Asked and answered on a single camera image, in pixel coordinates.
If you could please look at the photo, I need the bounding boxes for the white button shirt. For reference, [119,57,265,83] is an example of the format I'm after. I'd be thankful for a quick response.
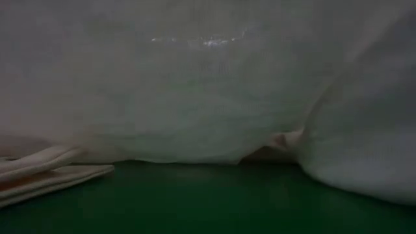
[0,0,416,207]

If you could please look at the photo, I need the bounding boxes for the cream folded cloth pile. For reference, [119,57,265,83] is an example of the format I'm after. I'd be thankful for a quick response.
[0,144,115,209]

